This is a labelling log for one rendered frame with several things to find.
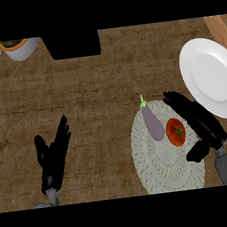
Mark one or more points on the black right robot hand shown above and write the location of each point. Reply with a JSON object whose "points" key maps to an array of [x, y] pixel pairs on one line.
{"points": [[200, 121]]}

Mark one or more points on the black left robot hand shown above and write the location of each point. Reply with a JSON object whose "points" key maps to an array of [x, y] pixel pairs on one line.
{"points": [[52, 156]]}

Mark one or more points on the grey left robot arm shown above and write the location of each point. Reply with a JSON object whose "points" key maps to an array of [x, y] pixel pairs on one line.
{"points": [[50, 198]]}

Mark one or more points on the red tomato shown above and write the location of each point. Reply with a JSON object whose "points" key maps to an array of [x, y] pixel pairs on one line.
{"points": [[175, 131]]}

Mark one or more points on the white plate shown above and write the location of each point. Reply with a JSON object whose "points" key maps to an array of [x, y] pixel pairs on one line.
{"points": [[211, 76]]}

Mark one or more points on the round white woven placemat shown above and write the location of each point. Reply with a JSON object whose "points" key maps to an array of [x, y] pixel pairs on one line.
{"points": [[162, 166]]}

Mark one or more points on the purple eggplant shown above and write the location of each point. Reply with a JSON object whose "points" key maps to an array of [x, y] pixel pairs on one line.
{"points": [[152, 124]]}

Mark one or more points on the white plant pot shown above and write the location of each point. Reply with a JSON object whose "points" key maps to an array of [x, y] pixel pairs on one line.
{"points": [[20, 49]]}

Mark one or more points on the black appliance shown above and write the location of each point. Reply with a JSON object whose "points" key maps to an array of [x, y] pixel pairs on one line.
{"points": [[73, 45]]}

